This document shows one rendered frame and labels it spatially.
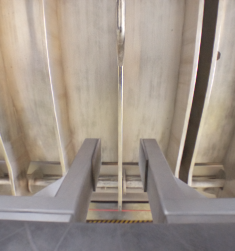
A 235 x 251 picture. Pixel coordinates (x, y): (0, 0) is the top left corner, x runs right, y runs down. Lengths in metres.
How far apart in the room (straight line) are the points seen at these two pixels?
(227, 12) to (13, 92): 0.31
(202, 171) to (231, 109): 0.13
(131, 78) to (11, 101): 0.18
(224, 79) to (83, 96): 0.20
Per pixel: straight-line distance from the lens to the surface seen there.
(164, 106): 0.27
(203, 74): 0.24
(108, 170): 0.35
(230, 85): 0.30
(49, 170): 0.38
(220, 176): 0.39
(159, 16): 0.26
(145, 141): 0.15
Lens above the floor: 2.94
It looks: 73 degrees down
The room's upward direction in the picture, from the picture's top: 176 degrees counter-clockwise
